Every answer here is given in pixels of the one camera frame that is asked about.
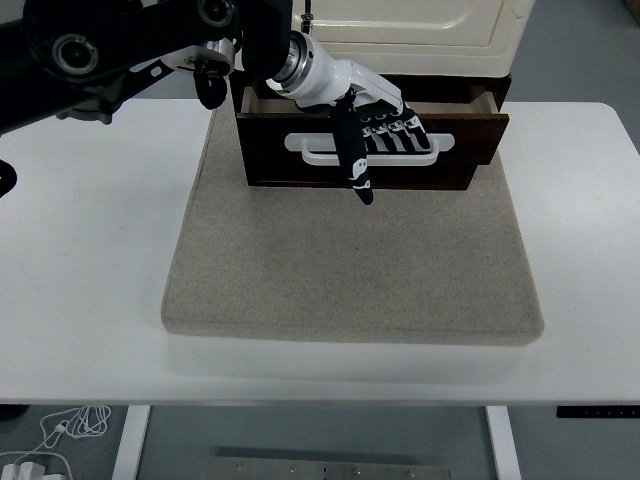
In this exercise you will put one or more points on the white table leg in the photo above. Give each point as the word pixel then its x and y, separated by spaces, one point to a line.
pixel 131 440
pixel 502 440

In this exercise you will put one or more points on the dark wooden drawer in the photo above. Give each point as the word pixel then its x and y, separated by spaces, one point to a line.
pixel 475 142

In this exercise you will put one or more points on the white power adapter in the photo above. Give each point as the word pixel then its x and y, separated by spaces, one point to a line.
pixel 30 470

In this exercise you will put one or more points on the black table control panel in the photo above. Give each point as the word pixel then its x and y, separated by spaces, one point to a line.
pixel 600 412

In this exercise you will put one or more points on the grey metal plate with screws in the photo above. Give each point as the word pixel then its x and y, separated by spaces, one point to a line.
pixel 325 470

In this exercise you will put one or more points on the dark wooden drawer housing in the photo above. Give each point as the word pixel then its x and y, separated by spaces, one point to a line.
pixel 425 179

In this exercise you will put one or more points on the brown cardboard box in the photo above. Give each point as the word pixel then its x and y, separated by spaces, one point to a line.
pixel 632 7

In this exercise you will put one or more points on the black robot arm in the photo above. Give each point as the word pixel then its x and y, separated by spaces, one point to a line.
pixel 125 30

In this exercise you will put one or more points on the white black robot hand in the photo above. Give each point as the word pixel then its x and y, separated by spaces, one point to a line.
pixel 340 77

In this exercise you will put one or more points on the beige grey table mat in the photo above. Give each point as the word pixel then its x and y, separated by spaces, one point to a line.
pixel 350 260

